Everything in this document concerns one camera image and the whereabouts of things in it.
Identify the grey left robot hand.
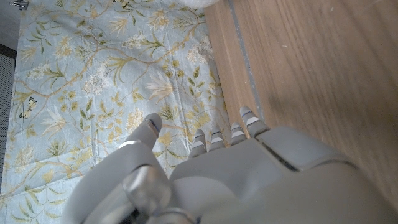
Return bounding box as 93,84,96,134
60,105,398,224

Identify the clear bubble wrap roll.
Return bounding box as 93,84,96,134
178,0,220,9

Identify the floral printed backdrop cloth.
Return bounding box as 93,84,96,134
0,0,231,224

